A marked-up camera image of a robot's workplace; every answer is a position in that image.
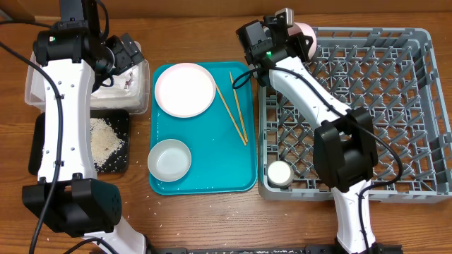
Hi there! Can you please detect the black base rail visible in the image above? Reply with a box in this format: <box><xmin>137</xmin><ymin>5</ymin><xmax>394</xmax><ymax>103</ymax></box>
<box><xmin>155</xmin><ymin>245</ymin><xmax>335</xmax><ymax>254</ymax></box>

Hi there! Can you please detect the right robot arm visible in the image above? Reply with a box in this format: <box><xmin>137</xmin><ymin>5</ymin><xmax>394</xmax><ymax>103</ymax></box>
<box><xmin>232</xmin><ymin>8</ymin><xmax>403</xmax><ymax>253</ymax></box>

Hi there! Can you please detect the grey-green bowl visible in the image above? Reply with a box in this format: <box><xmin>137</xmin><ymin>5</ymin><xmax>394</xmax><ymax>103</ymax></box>
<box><xmin>148</xmin><ymin>139</ymin><xmax>191</xmax><ymax>182</ymax></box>

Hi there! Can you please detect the pile of rice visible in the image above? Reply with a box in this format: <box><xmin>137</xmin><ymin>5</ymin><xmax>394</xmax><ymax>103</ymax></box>
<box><xmin>90</xmin><ymin>119</ymin><xmax>125</xmax><ymax>169</ymax></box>

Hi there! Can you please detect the clear plastic bin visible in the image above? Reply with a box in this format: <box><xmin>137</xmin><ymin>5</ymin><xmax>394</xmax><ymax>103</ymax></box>
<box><xmin>25</xmin><ymin>60</ymin><xmax>150</xmax><ymax>114</ymax></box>

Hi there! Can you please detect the pink round plate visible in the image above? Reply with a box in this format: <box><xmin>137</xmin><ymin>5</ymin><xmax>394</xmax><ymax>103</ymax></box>
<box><xmin>154</xmin><ymin>63</ymin><xmax>216</xmax><ymax>118</ymax></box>

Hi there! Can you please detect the wooden chopstick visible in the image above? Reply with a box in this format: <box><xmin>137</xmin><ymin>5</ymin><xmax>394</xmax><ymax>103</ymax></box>
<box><xmin>215</xmin><ymin>84</ymin><xmax>247</xmax><ymax>146</ymax></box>
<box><xmin>229</xmin><ymin>71</ymin><xmax>248</xmax><ymax>145</ymax></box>

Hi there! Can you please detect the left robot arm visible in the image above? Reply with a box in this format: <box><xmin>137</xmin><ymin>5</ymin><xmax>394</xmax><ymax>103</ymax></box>
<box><xmin>22</xmin><ymin>1</ymin><xmax>151</xmax><ymax>253</ymax></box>

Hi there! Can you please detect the grey dishwasher rack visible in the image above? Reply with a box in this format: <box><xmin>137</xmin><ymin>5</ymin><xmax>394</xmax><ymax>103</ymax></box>
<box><xmin>258</xmin><ymin>27</ymin><xmax>451</xmax><ymax>203</ymax></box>

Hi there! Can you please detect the pink bowl with rice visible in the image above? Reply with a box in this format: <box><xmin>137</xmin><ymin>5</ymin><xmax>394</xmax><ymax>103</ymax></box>
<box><xmin>288</xmin><ymin>23</ymin><xmax>317</xmax><ymax>61</ymax></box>

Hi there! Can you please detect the teal plastic tray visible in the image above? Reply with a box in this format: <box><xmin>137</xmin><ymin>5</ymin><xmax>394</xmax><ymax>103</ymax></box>
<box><xmin>149</xmin><ymin>61</ymin><xmax>258</xmax><ymax>195</ymax></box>

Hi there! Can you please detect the small white cup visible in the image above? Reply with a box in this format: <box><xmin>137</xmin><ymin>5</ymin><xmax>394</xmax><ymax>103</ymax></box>
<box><xmin>267</xmin><ymin>161</ymin><xmax>295</xmax><ymax>188</ymax></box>

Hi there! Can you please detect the black waste tray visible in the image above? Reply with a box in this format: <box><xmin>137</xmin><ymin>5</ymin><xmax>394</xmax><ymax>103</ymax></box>
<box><xmin>28</xmin><ymin>109</ymin><xmax>131</xmax><ymax>176</ymax></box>

